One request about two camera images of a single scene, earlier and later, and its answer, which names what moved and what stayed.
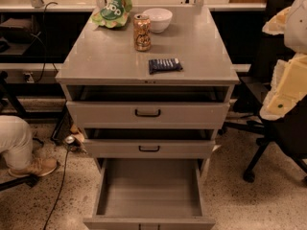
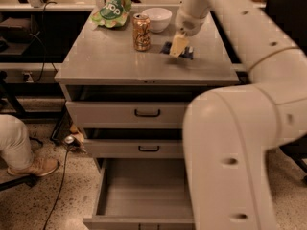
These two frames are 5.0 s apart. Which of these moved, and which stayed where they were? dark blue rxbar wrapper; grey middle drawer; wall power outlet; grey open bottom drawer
Moved: dark blue rxbar wrapper
Stayed: grey open bottom drawer; wall power outlet; grey middle drawer
